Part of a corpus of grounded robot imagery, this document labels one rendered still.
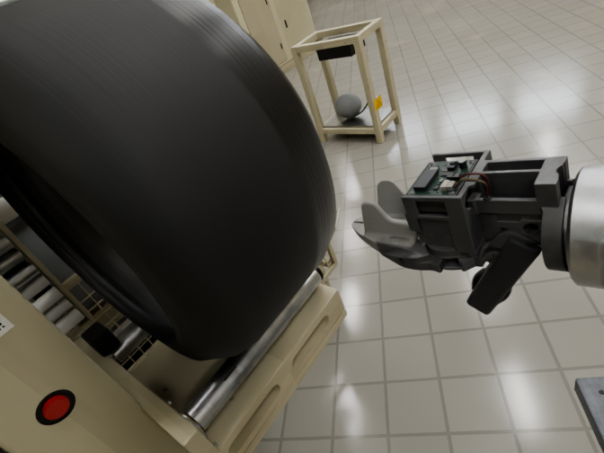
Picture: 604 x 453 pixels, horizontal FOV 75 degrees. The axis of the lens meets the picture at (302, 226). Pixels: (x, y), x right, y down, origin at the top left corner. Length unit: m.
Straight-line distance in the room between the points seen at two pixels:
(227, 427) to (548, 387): 1.19
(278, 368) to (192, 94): 0.48
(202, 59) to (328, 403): 1.43
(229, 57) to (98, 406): 0.49
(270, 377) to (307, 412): 0.98
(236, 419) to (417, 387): 1.04
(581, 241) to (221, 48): 0.39
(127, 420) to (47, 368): 0.16
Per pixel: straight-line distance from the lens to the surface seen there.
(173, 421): 0.66
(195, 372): 0.89
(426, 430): 1.57
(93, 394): 0.65
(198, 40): 0.49
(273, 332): 0.72
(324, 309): 0.78
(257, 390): 0.72
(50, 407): 0.63
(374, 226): 0.41
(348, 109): 3.29
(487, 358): 1.70
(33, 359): 0.60
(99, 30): 0.49
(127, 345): 0.89
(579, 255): 0.32
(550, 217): 0.33
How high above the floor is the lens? 1.42
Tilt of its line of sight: 34 degrees down
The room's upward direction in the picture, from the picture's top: 23 degrees counter-clockwise
